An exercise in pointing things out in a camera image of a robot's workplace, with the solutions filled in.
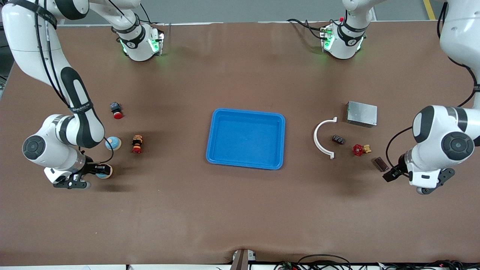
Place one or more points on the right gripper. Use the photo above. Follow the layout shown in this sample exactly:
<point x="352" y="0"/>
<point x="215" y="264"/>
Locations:
<point x="89" y="167"/>

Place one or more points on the silver metal power supply box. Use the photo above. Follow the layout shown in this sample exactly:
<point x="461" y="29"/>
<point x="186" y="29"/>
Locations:
<point x="362" y="113"/>

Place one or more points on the blue plastic tray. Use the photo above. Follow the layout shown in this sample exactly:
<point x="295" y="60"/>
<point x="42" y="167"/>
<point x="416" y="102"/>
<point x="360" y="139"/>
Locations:
<point x="245" y="138"/>

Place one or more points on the brown cylindrical capacitor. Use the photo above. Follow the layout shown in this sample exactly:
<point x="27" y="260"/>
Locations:
<point x="380" y="164"/>

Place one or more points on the brass valve with red handwheel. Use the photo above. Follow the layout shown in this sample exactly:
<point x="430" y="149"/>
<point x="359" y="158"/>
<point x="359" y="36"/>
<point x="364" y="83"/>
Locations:
<point x="358" y="150"/>

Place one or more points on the black printed cylindrical capacitor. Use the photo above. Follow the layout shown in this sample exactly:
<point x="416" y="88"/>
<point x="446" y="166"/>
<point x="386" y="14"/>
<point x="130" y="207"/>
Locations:
<point x="338" y="140"/>

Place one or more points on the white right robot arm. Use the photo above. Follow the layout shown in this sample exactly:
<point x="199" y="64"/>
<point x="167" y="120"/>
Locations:
<point x="26" y="37"/>

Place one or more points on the red push button black base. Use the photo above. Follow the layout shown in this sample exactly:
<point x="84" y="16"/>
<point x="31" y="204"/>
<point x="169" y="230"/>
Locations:
<point x="117" y="115"/>

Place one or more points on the red emergency stop orange base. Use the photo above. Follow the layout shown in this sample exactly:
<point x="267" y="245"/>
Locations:
<point x="137" y="144"/>

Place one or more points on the white curved pipe clamp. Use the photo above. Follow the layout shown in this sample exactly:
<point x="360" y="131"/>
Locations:
<point x="316" y="138"/>

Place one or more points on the grey metal table bracket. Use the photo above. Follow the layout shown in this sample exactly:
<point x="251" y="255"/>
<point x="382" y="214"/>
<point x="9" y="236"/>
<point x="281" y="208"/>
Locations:
<point x="242" y="260"/>

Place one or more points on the blue dome bell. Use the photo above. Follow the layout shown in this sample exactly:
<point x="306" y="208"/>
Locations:
<point x="103" y="176"/>
<point x="114" y="143"/>

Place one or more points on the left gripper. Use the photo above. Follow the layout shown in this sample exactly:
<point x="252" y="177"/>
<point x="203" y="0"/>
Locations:
<point x="399" y="166"/>

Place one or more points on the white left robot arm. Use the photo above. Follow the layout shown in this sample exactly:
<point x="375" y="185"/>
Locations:
<point x="461" y="33"/>

